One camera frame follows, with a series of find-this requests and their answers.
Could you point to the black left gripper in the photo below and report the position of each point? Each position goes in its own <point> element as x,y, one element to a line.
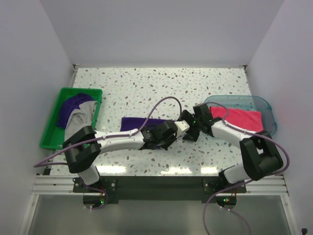
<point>173,137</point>

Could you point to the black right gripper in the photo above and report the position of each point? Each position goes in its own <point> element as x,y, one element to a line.
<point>191,135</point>

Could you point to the purple towel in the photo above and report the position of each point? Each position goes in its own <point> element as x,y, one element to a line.
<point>130,123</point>
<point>69,105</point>

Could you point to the pink towel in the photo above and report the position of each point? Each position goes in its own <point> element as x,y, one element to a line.
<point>249,120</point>

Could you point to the grey white towel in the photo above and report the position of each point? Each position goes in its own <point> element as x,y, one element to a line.
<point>79,118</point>

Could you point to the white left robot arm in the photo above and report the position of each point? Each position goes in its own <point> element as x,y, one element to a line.
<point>83,147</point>

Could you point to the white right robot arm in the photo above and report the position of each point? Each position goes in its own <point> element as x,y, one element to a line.
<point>259,153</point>

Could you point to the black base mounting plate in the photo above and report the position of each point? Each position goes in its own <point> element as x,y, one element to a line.
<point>158,188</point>

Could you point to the teal transparent plastic tray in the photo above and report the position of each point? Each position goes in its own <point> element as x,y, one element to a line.
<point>218,105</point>

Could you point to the green plastic bin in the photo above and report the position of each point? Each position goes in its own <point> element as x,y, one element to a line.
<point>53,136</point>

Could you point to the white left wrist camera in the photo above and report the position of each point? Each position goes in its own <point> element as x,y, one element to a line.
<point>182,127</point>

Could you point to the aluminium frame rail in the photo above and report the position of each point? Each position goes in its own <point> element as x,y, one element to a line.
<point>57,184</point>

